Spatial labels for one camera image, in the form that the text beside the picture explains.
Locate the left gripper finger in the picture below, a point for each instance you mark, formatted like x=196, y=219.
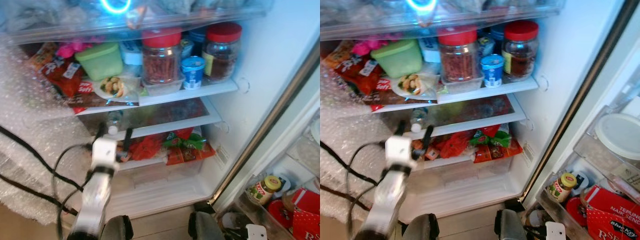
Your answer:
x=127, y=139
x=100, y=132
x=428, y=137
x=400, y=130

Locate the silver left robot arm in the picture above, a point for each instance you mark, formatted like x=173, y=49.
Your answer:
x=387, y=200
x=92, y=200

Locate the glass fridge shelf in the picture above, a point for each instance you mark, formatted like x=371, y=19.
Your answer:
x=480, y=112
x=180, y=112

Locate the white fridge shelf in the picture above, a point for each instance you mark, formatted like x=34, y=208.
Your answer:
x=500, y=90
x=200, y=92

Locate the white fridge door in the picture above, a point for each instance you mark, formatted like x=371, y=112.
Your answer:
x=600, y=100
x=300, y=150

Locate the clear plastic fridge drawer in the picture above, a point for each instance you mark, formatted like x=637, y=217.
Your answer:
x=200, y=17
x=500, y=15

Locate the white fridge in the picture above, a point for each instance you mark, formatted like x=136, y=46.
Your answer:
x=575, y=60
x=270, y=60

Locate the red crinkled packet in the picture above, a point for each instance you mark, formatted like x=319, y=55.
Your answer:
x=147, y=147
x=452, y=145

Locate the food picture packet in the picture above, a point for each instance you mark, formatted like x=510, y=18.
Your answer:
x=412, y=85
x=115, y=87

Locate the clear crisper drawer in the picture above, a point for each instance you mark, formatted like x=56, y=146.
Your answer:
x=160, y=175
x=460, y=175

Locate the clear bubble wrap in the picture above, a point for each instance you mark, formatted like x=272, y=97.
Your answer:
x=30, y=100
x=345, y=125

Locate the green packet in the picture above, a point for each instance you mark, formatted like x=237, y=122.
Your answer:
x=487, y=136
x=185, y=140

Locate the clear plastic box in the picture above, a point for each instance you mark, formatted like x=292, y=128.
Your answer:
x=165, y=89
x=465, y=86

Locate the orange red packet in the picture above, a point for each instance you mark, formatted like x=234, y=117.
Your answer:
x=497, y=151
x=192, y=154

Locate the red snack packet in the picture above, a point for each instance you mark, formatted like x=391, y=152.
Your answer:
x=60, y=75
x=357, y=75

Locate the green plastic container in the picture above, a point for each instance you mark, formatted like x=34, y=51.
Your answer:
x=397, y=57
x=100, y=60

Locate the white round lid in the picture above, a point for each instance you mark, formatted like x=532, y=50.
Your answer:
x=316, y=130
x=620, y=136

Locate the white blue packet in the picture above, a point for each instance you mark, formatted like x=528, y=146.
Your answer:
x=132, y=52
x=430, y=50

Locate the red lid jar red flakes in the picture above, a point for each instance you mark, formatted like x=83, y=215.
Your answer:
x=459, y=56
x=161, y=57

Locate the pink wrapper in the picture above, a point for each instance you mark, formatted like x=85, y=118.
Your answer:
x=367, y=47
x=70, y=48

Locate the dark left robot leg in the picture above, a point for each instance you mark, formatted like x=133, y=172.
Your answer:
x=117, y=228
x=420, y=227

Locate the dark robot leg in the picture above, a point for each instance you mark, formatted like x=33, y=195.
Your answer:
x=117, y=228
x=206, y=227
x=420, y=227
x=510, y=225

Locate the blue white cup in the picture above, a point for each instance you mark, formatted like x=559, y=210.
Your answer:
x=192, y=72
x=492, y=70

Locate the dark right robot leg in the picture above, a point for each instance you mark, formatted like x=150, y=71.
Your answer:
x=206, y=227
x=510, y=225

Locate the red carton box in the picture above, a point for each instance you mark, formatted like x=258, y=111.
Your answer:
x=612, y=215
x=306, y=212

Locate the blue lid jar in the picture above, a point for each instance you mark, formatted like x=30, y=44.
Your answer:
x=197, y=35
x=496, y=32

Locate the red lid jar dark content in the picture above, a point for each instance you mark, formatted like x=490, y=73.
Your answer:
x=221, y=52
x=520, y=50

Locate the yellow lid jar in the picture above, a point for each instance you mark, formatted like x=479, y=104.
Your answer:
x=265, y=189
x=562, y=186

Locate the red round lid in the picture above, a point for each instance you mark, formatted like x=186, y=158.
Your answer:
x=277, y=211
x=579, y=209

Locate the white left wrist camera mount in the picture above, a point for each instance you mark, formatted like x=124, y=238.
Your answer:
x=105, y=152
x=400, y=150

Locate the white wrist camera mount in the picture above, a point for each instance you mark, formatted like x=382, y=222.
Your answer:
x=255, y=232
x=555, y=231
x=105, y=152
x=400, y=150

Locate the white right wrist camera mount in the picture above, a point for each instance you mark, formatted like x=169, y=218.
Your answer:
x=255, y=232
x=555, y=231

